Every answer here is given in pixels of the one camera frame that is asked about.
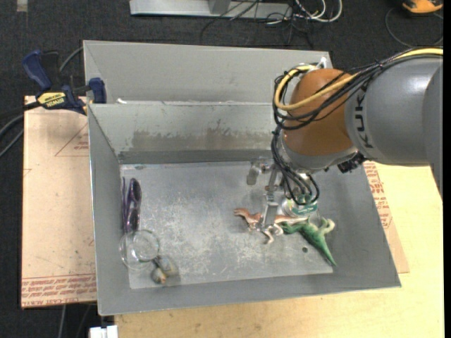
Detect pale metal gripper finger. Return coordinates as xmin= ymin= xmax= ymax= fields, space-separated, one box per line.
xmin=264 ymin=203 xmax=278 ymax=230

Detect brown toy dinosaur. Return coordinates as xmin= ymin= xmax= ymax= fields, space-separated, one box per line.
xmin=233 ymin=207 xmax=301 ymax=245

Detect silver can with green label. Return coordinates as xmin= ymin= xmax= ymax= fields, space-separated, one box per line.
xmin=281 ymin=197 xmax=319 ymax=220

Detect green toy dinosaur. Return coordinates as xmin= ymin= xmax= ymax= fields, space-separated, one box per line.
xmin=280 ymin=217 xmax=338 ymax=268

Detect grey metal bin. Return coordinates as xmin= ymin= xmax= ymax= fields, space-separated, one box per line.
xmin=82 ymin=39 xmax=402 ymax=317

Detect purple sunglasses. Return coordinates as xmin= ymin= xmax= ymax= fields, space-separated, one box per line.
xmin=121 ymin=177 xmax=143 ymax=234

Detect brown cardboard board, red print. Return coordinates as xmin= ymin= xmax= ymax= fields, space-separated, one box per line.
xmin=20 ymin=95 xmax=410 ymax=310

